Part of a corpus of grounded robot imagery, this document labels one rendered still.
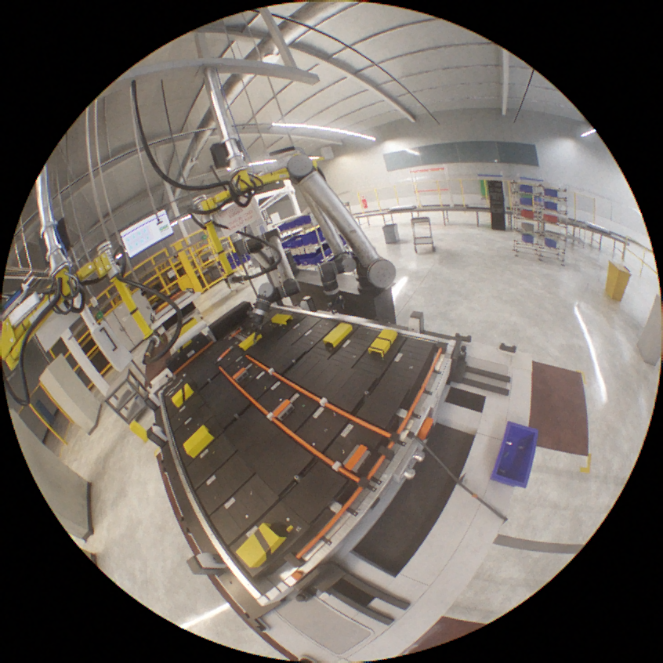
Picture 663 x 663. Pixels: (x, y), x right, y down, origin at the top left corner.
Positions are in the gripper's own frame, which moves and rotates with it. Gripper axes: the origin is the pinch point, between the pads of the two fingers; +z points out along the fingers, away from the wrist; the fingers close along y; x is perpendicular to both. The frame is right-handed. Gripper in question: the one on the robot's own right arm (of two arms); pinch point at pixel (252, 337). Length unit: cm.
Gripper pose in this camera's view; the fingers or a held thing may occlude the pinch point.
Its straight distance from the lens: 146.1
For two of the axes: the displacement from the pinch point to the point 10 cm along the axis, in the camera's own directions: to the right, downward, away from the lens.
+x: -6.0, -2.3, -7.6
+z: -2.9, 9.5, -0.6
